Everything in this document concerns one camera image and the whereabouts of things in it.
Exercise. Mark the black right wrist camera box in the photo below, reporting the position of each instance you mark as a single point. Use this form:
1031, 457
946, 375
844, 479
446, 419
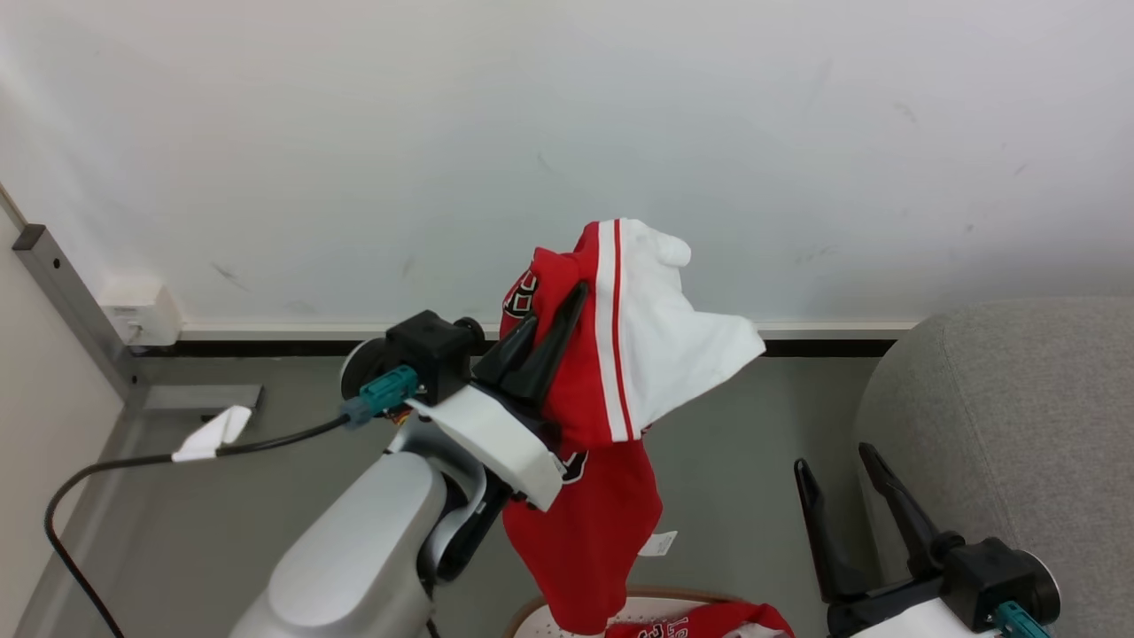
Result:
997, 576

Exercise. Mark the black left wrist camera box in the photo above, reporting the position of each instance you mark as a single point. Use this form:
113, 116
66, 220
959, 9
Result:
434, 350

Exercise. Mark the red white sports jersey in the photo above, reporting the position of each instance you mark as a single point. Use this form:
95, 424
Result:
589, 532

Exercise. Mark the red printed clothing piece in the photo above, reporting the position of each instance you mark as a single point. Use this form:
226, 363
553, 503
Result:
700, 622

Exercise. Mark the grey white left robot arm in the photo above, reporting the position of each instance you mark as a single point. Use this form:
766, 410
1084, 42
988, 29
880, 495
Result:
354, 549

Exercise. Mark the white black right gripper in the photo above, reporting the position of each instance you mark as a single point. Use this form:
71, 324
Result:
895, 616

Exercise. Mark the white brown-rimmed laundry basket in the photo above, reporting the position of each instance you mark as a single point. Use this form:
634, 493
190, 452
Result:
532, 625

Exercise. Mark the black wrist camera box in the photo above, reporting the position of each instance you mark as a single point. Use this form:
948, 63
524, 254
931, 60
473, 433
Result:
997, 576
434, 350

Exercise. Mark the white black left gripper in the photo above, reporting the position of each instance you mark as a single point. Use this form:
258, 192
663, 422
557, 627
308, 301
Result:
496, 439

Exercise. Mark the grey fabric sofa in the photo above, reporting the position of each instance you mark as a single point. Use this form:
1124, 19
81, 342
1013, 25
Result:
1001, 416

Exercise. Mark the white wall socket box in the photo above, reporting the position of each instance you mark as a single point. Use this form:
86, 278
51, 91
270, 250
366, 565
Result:
146, 315

